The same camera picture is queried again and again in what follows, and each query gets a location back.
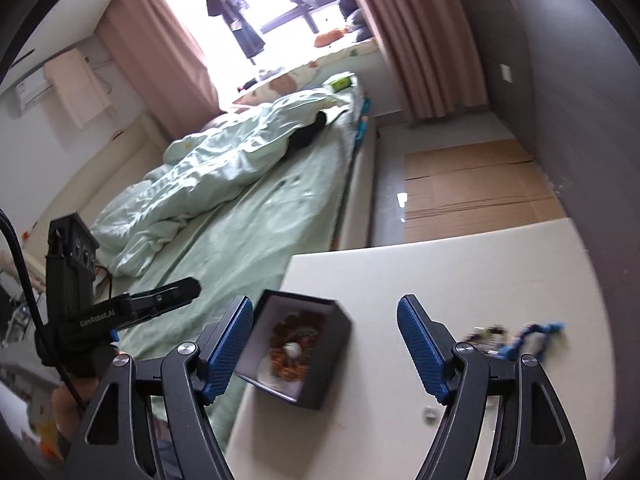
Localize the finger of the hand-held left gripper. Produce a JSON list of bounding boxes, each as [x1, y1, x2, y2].
[[124, 276, 202, 322]]

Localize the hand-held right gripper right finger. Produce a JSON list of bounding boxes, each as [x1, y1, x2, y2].
[[396, 294, 587, 480]]

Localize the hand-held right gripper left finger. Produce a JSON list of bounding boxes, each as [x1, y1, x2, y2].
[[65, 295, 255, 480]]

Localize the brown beaded bracelet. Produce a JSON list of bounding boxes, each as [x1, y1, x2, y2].
[[268, 311, 325, 385]]

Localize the dark mixed bead bracelet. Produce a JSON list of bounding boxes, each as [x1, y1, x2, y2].
[[462, 325, 512, 360]]

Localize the black jewelry box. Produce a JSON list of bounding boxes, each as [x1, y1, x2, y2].
[[233, 289, 354, 411]]

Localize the blue beaded bracelet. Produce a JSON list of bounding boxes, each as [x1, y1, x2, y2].
[[502, 321, 567, 361]]

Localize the person's left hand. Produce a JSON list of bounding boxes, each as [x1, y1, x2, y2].
[[50, 376, 101, 448]]

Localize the bed with green sheet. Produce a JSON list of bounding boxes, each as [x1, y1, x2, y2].
[[95, 74, 377, 431]]

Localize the light green duvet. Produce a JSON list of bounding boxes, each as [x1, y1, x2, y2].
[[90, 91, 351, 277]]

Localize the flattened cardboard sheets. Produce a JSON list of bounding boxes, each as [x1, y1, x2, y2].
[[402, 137, 578, 245]]

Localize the pink towel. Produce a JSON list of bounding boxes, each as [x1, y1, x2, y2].
[[42, 50, 112, 130]]

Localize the black cloth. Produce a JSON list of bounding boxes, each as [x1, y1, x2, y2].
[[287, 111, 328, 151]]

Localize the white air conditioner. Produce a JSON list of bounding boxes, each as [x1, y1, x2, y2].
[[0, 35, 96, 110]]

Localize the pink curtain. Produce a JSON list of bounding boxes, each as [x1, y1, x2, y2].
[[95, 0, 226, 140], [345, 0, 488, 125]]

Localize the hanging dark clothes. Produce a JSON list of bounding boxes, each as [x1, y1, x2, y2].
[[197, 0, 321, 61]]

